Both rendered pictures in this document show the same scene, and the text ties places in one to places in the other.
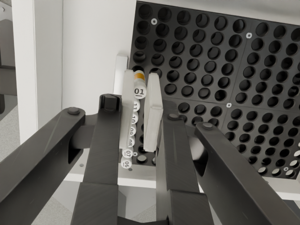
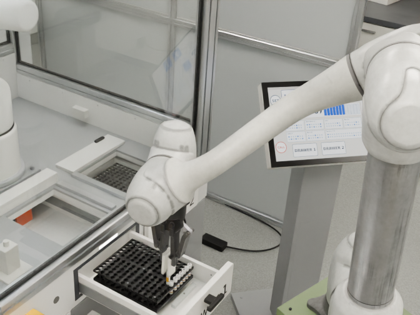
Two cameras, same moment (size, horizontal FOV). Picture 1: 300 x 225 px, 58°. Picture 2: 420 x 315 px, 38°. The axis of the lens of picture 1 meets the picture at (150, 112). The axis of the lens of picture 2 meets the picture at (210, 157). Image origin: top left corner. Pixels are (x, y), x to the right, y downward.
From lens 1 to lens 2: 1.48 m
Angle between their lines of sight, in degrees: 36
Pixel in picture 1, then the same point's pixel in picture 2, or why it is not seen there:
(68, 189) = not seen: outside the picture
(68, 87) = not seen: hidden behind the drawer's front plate
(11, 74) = (208, 299)
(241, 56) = (132, 279)
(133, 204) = (266, 299)
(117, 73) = (178, 300)
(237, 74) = (136, 275)
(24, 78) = (202, 292)
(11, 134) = not seen: outside the picture
